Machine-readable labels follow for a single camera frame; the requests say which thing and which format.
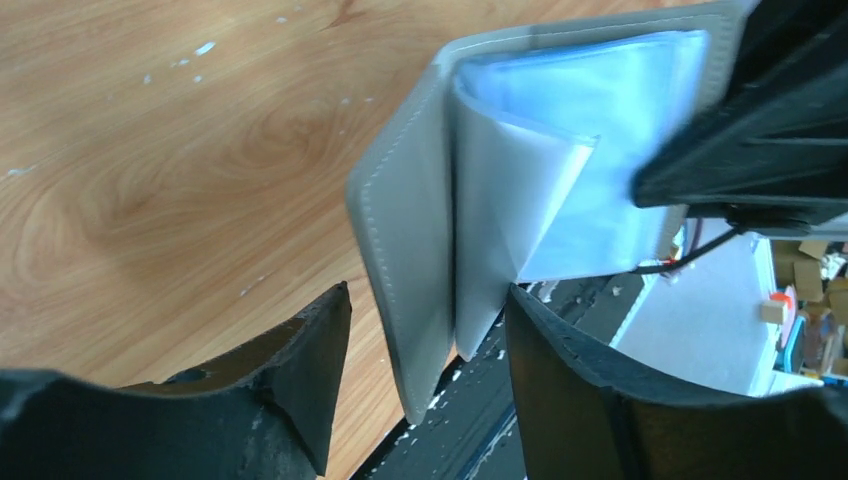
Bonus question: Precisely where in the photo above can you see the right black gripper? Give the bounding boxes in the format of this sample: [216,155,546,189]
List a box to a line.
[632,1,847,229]

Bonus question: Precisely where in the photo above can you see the grey card holder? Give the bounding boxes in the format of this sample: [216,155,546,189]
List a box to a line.
[346,1,753,425]

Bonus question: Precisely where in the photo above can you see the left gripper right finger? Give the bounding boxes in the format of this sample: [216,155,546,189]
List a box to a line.
[504,286,847,479]

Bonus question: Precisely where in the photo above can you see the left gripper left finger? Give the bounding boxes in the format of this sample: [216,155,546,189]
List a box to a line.
[1,283,352,479]

